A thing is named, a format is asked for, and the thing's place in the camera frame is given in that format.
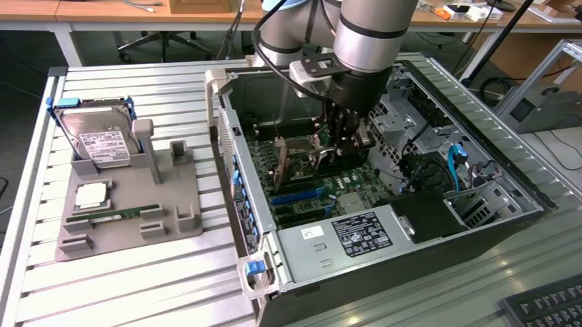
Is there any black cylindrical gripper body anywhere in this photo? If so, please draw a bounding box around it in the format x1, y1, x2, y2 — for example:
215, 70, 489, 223
326, 66, 391, 119

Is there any black green graphics card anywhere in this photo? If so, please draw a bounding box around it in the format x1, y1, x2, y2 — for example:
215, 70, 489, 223
271, 134, 370, 191

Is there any silver socket cover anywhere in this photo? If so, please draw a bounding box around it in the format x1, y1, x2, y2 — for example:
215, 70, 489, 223
308, 131, 332, 154

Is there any CPU socket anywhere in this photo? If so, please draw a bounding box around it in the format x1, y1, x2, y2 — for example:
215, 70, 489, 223
279, 136, 322, 156

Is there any metal disk bay cage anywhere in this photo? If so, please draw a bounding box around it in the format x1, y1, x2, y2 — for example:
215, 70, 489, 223
367, 73, 463, 161

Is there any green motherboard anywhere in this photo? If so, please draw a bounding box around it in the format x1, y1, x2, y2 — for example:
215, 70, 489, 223
244, 117, 400, 230

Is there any silver chipset heatsink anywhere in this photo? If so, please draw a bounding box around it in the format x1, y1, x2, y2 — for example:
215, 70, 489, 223
336, 193, 368, 213

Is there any blue expansion slot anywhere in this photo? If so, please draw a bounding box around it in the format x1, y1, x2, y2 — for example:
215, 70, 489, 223
268, 189, 323, 206

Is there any black plastic shroud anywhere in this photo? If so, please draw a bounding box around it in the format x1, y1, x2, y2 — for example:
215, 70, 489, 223
372, 189, 470, 245

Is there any orange white box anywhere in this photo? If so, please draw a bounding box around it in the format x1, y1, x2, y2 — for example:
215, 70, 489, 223
434, 5, 470, 21

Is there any black tripod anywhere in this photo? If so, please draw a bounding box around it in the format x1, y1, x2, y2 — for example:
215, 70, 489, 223
212, 0, 250, 61

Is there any black stand pole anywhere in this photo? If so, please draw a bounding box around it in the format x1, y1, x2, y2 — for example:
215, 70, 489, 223
458, 0, 534, 84

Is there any grey power supply unit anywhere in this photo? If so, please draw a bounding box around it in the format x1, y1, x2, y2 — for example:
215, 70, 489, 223
267, 204, 418, 285

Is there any grey computer tower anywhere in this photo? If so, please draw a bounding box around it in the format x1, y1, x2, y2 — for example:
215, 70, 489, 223
494, 84, 582, 136

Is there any black office chair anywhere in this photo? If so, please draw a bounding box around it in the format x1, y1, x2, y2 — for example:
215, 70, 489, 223
116, 30, 214, 64

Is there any open black PC case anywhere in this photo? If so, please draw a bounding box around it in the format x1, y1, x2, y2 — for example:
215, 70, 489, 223
203, 59, 559, 327

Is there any grey parts rack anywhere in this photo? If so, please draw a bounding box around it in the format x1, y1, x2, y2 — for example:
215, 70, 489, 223
53, 117, 204, 262

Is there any hard disk in blue caddy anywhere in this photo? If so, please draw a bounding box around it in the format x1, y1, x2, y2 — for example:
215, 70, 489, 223
44, 97, 140, 170

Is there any green RAM stick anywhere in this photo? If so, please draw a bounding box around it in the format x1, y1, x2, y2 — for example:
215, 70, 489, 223
69, 204, 163, 223

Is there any silver CPU chip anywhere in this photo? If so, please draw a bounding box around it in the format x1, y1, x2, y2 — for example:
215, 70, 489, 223
73, 183, 111, 209

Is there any black keyboard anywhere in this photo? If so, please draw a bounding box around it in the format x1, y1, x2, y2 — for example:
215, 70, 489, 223
498, 281, 582, 327

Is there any wooden desk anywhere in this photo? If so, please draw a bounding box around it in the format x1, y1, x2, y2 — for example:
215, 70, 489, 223
0, 0, 582, 67

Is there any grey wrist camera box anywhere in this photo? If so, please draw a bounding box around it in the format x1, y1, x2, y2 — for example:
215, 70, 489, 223
288, 56, 352, 99

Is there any thick black wire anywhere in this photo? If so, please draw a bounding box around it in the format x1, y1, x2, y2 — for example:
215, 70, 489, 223
398, 117, 434, 164

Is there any blue disk wire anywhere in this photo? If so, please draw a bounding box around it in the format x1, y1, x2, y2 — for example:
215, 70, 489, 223
447, 144, 470, 193

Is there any coiled black cable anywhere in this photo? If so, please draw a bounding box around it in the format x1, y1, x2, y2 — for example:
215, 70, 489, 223
478, 76, 506, 100

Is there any black camera cable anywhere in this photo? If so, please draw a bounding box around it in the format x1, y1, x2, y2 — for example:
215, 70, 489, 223
251, 0, 331, 103

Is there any aluminium profile frame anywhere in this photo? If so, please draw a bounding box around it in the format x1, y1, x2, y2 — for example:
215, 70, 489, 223
521, 38, 582, 103

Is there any grey cable on desk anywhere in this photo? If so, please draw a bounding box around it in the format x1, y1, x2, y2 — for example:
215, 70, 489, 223
121, 0, 164, 14

